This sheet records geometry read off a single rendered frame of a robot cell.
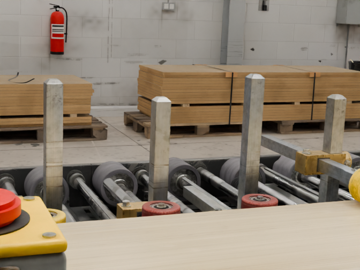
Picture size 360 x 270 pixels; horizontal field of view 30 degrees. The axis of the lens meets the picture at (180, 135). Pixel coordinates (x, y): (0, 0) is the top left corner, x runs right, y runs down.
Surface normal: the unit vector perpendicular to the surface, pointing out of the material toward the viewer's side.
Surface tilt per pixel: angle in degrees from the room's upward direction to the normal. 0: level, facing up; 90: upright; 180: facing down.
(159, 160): 90
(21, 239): 0
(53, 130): 90
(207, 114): 90
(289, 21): 90
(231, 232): 0
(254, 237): 0
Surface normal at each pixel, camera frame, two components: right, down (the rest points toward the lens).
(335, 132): 0.36, 0.19
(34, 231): 0.04, -0.98
